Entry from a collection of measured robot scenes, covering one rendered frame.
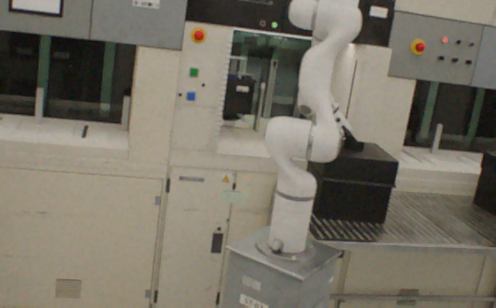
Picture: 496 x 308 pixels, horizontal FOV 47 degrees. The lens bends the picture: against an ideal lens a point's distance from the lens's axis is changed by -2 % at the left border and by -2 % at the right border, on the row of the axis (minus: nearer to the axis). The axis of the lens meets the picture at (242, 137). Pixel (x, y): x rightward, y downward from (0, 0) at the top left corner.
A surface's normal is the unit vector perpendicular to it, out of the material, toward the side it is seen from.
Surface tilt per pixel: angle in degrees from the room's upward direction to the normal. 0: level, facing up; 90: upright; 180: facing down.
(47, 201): 90
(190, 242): 90
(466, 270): 90
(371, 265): 90
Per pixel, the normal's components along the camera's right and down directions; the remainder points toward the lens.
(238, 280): -0.55, 0.12
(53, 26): 0.19, 0.26
